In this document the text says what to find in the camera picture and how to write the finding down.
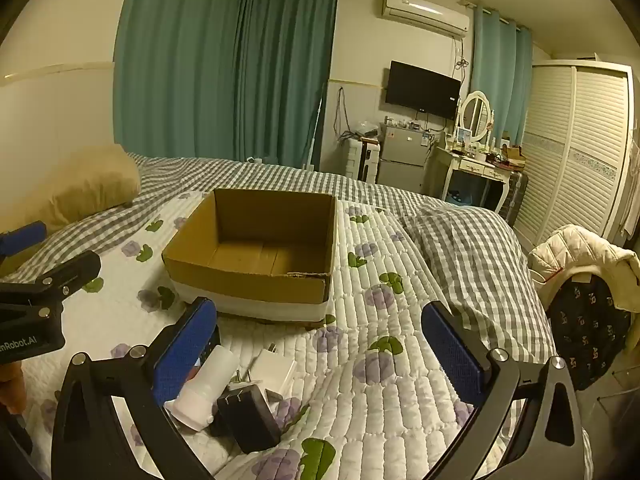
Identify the cream puffer jacket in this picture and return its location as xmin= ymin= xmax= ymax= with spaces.
xmin=527 ymin=224 xmax=640 ymax=322

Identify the white vanity table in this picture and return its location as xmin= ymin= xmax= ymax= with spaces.
xmin=425 ymin=141 xmax=527 ymax=217

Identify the oval white vanity mirror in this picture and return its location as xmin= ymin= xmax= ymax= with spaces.
xmin=457 ymin=90 xmax=492 ymax=144

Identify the dark checked suitcase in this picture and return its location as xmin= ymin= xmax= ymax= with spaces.
xmin=500 ymin=170 xmax=529 ymax=227

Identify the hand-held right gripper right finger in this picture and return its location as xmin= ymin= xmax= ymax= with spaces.
xmin=421 ymin=301 xmax=585 ymax=480

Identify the white plastic bottle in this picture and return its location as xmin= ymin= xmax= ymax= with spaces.
xmin=167 ymin=346 xmax=239 ymax=432

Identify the wide green curtain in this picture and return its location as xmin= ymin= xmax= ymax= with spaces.
xmin=114 ymin=0 xmax=341 ymax=173

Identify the white air conditioner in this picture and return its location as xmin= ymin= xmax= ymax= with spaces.
xmin=382 ymin=0 xmax=472 ymax=37

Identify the small silver fridge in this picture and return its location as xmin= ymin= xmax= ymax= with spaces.
xmin=376 ymin=122 xmax=434 ymax=194

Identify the white charger plug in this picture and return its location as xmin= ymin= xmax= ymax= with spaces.
xmin=248 ymin=342 xmax=297 ymax=404

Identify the cardboard box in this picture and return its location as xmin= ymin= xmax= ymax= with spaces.
xmin=161 ymin=188 xmax=337 ymax=332

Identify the white louvred wardrobe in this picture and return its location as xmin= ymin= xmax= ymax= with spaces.
xmin=512 ymin=59 xmax=637 ymax=250

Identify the tan pillow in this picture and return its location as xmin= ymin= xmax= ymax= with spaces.
xmin=0 ymin=145 xmax=142 ymax=242

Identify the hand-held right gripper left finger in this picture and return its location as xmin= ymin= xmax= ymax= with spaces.
xmin=50 ymin=296 xmax=222 ymax=480

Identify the black power adapter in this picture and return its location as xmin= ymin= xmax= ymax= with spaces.
xmin=216 ymin=384 xmax=282 ymax=455

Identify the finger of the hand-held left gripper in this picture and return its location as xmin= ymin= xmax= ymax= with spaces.
xmin=0 ymin=221 xmax=48 ymax=262
xmin=0 ymin=250 xmax=103 ymax=307

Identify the hanging black cable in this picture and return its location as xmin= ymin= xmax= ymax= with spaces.
xmin=334 ymin=86 xmax=353 ymax=143

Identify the person's left hand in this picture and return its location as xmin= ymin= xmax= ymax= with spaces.
xmin=0 ymin=360 xmax=27 ymax=415

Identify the grey checked duvet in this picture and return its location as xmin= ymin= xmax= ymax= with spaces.
xmin=0 ymin=152 xmax=559 ymax=357

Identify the black wall television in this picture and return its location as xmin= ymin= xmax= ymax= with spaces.
xmin=384 ymin=60 xmax=462 ymax=122

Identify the black printed garment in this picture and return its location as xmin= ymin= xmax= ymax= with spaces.
xmin=545 ymin=275 xmax=632 ymax=394

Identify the white drawer cabinet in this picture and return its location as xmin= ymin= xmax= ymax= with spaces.
xmin=344 ymin=137 xmax=382 ymax=185

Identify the narrow green curtain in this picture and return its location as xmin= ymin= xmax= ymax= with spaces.
xmin=470 ymin=2 xmax=535 ymax=147

